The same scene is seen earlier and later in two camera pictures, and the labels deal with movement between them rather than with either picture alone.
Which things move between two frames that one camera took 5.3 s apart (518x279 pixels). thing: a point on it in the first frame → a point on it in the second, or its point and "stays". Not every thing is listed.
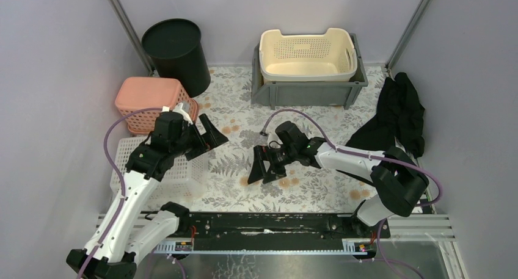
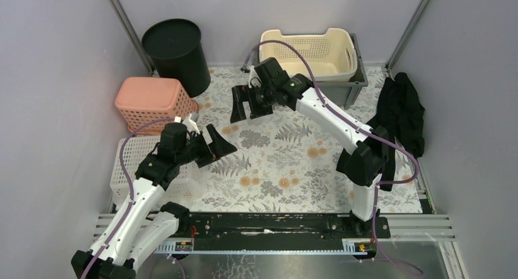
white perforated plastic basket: x=184 y=185 stays
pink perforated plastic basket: x=142 y=92 stays
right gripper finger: x=258 y=170 → x=240 y=93
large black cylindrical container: x=175 y=48 stays
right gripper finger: x=276 y=170 → x=259 y=104
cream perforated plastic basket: x=329 y=57 stays
